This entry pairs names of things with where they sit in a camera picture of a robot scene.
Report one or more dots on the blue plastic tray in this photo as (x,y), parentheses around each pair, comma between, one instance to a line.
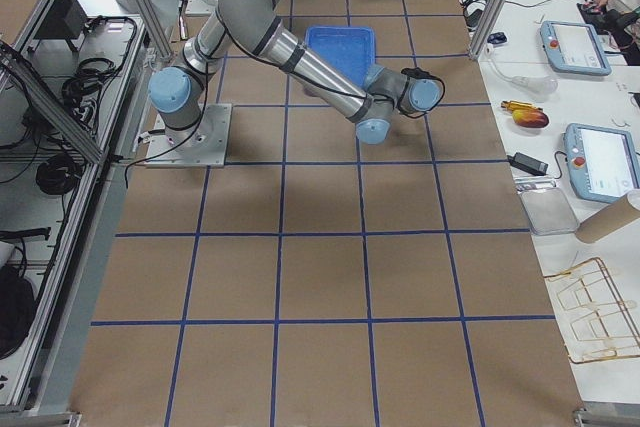
(348,50)

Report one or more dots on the silver metal tray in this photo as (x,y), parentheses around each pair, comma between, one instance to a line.
(548,212)

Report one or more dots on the far teach pendant tablet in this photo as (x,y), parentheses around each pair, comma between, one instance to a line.
(574,48)

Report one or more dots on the teach pendant tablet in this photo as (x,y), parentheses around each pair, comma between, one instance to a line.
(574,48)
(602,162)

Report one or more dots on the toy mango fruit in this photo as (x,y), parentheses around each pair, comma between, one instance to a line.
(530,118)

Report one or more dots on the black power adapter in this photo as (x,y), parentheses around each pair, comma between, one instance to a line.
(527,164)

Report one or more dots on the near teach pendant tablet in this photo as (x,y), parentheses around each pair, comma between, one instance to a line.
(602,162)

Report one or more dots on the cardboard tube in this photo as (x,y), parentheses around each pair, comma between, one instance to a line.
(611,218)

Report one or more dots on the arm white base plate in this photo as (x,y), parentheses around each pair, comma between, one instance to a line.
(207,146)
(199,8)

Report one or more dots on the gold wire rack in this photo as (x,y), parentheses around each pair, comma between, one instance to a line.
(597,322)

